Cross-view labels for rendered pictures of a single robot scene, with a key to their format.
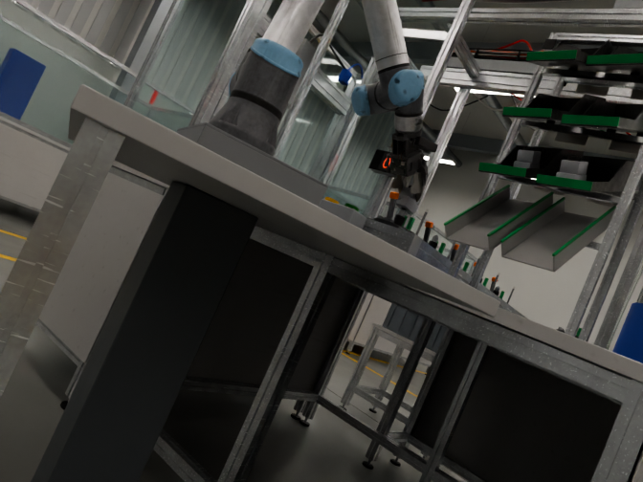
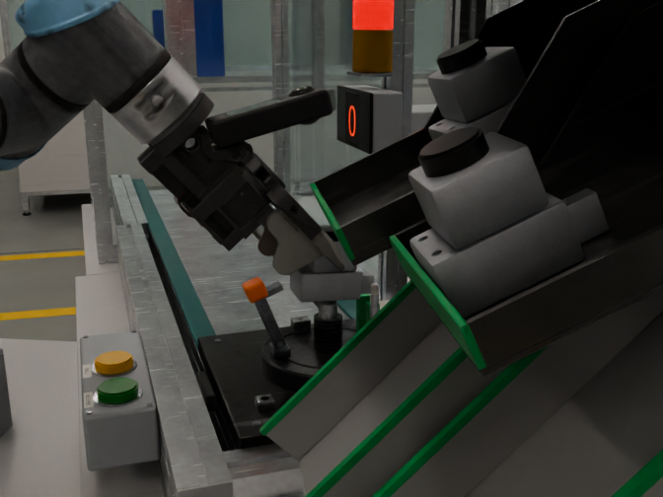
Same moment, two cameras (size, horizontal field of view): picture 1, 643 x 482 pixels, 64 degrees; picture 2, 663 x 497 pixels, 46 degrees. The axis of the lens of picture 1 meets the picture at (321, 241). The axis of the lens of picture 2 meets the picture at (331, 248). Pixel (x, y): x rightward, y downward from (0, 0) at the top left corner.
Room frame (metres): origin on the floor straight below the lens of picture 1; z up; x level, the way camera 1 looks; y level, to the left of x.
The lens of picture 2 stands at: (0.85, -0.60, 1.32)
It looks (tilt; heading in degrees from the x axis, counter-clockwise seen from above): 16 degrees down; 34
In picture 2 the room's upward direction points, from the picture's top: straight up
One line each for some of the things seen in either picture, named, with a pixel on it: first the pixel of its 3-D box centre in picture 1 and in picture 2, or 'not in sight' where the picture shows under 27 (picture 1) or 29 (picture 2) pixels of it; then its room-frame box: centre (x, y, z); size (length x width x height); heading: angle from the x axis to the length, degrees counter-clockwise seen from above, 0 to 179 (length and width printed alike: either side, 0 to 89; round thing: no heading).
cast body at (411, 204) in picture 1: (410, 199); (335, 261); (1.49, -0.19, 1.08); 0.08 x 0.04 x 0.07; 141
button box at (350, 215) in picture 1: (326, 213); (116, 391); (1.37, 0.02, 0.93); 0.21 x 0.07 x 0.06; 51
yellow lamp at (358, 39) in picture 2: not in sight; (373, 50); (1.70, -0.11, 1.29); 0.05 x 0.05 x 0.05
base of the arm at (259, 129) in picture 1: (248, 124); not in sight; (1.08, 0.24, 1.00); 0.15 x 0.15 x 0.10
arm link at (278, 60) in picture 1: (269, 76); not in sight; (1.08, 0.25, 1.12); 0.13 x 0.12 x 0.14; 20
